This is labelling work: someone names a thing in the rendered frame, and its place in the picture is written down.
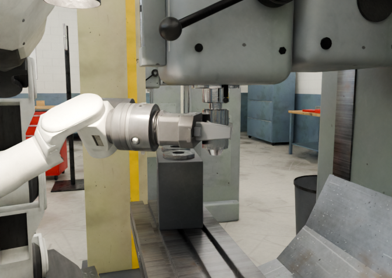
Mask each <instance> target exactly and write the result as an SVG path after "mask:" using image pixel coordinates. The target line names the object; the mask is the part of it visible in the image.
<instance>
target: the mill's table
mask: <svg viewBox="0 0 392 278"><path fill-rule="evenodd" d="M130 225H131V230H132V235H133V239H134V244H135V249H136V255H137V258H138V264H139V269H140V273H141V278H266V277H265V276H264V275H263V274H262V272H261V271H260V270H259V269H258V267H256V265H255V264H254V263H253V262H252V261H251V259H250V258H249V257H248V256H247V255H246V254H245V253H244V252H243V250H242V249H241V248H240V247H239V246H238V245H237V244H236V243H235V241H234V240H233V239H232V238H231V236H230V235H229V234H228V233H227V232H226V231H225V230H224V228H223V227H222V226H221V225H220V224H219V223H218V222H217V221H216V219H215V218H214V217H213V216H212V215H211V214H210V212H209V211H208V210H207V209H206V208H205V206H204V205H203V228H185V229H175V230H159V221H158V204H157V199H155V200H148V204H146V205H144V202H143V201H135V202H130Z"/></svg>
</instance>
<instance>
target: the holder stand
mask: <svg viewBox="0 0 392 278"><path fill-rule="evenodd" d="M156 171H157V212H158V221H159V230H175V229H185V228H203V161H202V160H201V158H200V157H199V155H198V154H197V153H196V151H195V150H194V149H188V148H180V147H179V146H172V145H164V146H162V148H158V149H157V151H156Z"/></svg>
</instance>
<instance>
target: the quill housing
mask: <svg viewBox="0 0 392 278"><path fill-rule="evenodd" d="M218 1H221V0H166V17H175V18H176V19H178V20H179V19H181V18H184V17H186V16H188V15H190V14H192V13H194V12H196V11H199V10H201V9H203V8H206V7H207V6H209V5H212V4H214V3H216V2H218ZM293 15H294V0H293V1H291V2H289V3H287V4H285V5H283V6H280V7H277V8H270V7H267V6H265V5H263V4H261V3H260V2H259V1H258V0H243V1H240V2H238V3H236V4H234V5H232V6H230V7H228V8H226V9H224V10H221V11H219V12H217V13H215V14H213V15H210V16H208V17H206V18H205V19H202V20H200V21H198V22H196V23H193V24H191V25H189V26H187V27H185V28H183V29H182V32H181V35H180V37H179V38H178V39H176V40H174V41H167V40H166V65H165V66H163V67H158V74H159V77H160V79H161V80H162V81H163V82H164V83H166V84H168V85H173V86H191V85H241V86H247V85H275V84H278V83H281V82H283V81H285V80H286V79H287V78H288V76H289V74H290V72H291V69H292V48H293Z"/></svg>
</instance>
